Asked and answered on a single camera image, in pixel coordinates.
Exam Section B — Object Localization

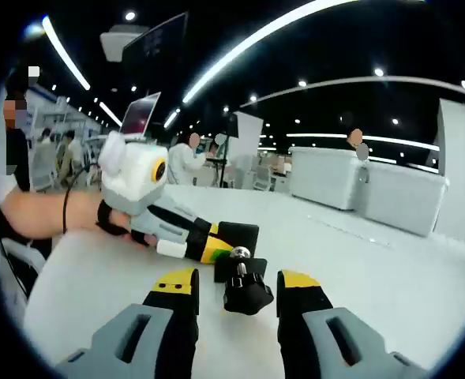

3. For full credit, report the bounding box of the black tripod stand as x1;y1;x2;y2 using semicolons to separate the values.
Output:
216;112;239;189

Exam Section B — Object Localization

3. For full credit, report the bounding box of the computer monitor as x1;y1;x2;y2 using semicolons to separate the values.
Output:
120;92;162;139

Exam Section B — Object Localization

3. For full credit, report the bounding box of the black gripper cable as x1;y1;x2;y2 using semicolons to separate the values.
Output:
61;163;99;234

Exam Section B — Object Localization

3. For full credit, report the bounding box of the white office chair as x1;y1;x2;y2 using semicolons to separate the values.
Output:
253;165;275;193

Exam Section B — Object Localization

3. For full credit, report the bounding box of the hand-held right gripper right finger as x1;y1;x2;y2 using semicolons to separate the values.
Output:
276;269;426;379

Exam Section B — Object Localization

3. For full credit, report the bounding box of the white plastic storage box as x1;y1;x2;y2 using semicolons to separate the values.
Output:
289;145;366;212
360;160;450;238

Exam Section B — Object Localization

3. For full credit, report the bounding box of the white ceiling unit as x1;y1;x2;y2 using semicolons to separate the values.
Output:
99;24;150;63

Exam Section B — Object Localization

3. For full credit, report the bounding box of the person's left hand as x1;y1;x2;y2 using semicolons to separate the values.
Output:
96;199;159;250

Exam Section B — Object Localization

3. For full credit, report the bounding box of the hanging black screen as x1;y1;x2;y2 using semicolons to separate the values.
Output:
122;11;189;84

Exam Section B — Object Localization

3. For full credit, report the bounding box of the black fixed fixture clamp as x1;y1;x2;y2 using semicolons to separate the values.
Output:
214;220;275;316

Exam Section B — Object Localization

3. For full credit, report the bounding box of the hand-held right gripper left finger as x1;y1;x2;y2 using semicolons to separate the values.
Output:
56;267;201;379

